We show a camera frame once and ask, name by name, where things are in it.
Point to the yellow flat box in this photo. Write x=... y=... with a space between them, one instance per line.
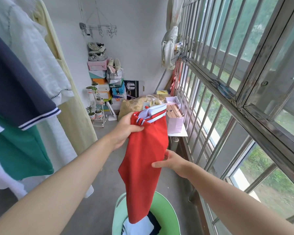
x=163 y=92

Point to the lilac paper gift bag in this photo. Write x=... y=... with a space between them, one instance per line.
x=175 y=123

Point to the small potted plant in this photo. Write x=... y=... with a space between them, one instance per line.
x=91 y=113
x=90 y=89
x=98 y=112
x=95 y=84
x=99 y=99

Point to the beige patterned sack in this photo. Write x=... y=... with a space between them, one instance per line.
x=132 y=105

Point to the pale yellow garment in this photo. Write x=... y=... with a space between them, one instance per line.
x=73 y=112

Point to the white small table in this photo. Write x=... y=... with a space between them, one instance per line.
x=178 y=134

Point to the person's right forearm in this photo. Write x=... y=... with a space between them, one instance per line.
x=235 y=200

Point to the green plastic laundry basket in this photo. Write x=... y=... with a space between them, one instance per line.
x=169 y=212

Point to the white desk lamp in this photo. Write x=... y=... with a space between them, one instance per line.
x=111 y=113

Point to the silver shopping bag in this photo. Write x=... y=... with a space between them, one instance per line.
x=114 y=75

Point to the orange clothes hangers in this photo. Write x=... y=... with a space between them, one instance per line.
x=176 y=75

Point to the metal clip drying hanger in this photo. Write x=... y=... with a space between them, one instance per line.
x=100 y=29

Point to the navy and green polo shirt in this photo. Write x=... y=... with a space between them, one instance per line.
x=12 y=100

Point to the black cookware box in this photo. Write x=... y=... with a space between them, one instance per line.
x=133 y=88

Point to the white shoes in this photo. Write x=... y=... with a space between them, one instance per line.
x=114 y=63

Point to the person's right hand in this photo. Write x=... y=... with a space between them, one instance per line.
x=178 y=165

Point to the white and navy garment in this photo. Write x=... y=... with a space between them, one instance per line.
x=142 y=226

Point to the person's right thumb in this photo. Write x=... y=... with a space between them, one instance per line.
x=160 y=164

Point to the white sneaker pair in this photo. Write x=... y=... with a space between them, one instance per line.
x=96 y=47

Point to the grey sneaker pair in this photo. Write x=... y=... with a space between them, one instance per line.
x=96 y=56

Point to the stack of shoe boxes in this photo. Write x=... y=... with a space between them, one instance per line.
x=100 y=73

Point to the white textured blouse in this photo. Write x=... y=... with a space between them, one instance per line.
x=34 y=51

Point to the red polo shirt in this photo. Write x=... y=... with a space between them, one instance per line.
x=144 y=156

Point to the person's left hand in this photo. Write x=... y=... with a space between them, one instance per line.
x=123 y=130

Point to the steel window grille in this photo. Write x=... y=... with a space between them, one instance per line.
x=250 y=90

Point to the white knotted curtain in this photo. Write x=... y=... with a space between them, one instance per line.
x=170 y=39

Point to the person's left thumb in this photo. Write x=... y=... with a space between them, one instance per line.
x=136 y=128

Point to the brown cardboard box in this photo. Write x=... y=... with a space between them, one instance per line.
x=173 y=111

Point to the person's left forearm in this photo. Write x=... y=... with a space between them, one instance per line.
x=63 y=185

